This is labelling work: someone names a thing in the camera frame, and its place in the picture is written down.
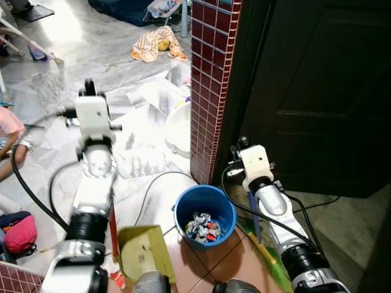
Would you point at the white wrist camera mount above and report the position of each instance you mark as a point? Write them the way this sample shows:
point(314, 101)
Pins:
point(93, 119)
point(255, 162)

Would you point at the white plastic basin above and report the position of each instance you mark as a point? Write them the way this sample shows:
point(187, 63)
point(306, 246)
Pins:
point(178, 131)

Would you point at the grey robot left leg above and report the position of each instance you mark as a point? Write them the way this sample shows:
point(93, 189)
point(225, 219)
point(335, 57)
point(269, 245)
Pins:
point(151, 284)

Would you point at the pink bag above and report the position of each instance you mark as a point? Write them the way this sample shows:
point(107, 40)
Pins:
point(19, 235)

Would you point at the grey robot leg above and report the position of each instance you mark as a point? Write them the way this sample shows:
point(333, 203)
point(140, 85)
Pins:
point(235, 287)
point(151, 284)

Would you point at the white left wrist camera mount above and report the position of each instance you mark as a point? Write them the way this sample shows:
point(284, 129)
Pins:
point(93, 119)

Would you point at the red tiled pillar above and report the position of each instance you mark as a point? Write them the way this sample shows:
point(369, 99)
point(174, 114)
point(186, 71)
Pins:
point(211, 79)

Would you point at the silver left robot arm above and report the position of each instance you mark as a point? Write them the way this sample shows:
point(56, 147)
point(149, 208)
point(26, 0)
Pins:
point(95, 189)

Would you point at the blue plastic bucket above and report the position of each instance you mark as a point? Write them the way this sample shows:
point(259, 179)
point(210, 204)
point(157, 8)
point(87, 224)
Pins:
point(183, 213)

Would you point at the dark blue mattress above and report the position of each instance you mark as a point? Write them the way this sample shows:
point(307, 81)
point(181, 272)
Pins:
point(122, 9)

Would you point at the orange striped cloth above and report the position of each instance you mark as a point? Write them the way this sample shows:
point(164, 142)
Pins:
point(146, 46)

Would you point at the black floor mat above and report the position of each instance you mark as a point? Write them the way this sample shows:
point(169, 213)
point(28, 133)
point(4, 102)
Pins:
point(33, 12)

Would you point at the white mop stick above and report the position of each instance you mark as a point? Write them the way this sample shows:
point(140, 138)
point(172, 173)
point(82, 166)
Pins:
point(30, 43)

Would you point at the crumpled foil wrapper rubbish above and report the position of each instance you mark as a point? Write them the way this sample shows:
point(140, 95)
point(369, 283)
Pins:
point(201, 227)

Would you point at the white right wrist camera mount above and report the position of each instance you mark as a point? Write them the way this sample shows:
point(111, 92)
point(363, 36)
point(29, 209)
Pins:
point(255, 162)

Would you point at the dark wooden door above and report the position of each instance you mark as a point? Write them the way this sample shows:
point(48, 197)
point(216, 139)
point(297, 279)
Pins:
point(324, 91)

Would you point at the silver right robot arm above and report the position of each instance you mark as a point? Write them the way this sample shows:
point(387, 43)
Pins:
point(278, 213)

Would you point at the grey robot right leg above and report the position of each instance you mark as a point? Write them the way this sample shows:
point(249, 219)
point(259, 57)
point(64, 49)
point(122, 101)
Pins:
point(235, 287)

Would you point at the yellow round toy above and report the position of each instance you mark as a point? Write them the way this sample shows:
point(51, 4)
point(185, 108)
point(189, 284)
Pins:
point(163, 44)

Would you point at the child in pink shirt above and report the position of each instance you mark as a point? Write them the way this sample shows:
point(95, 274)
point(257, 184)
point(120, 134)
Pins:
point(8, 125)

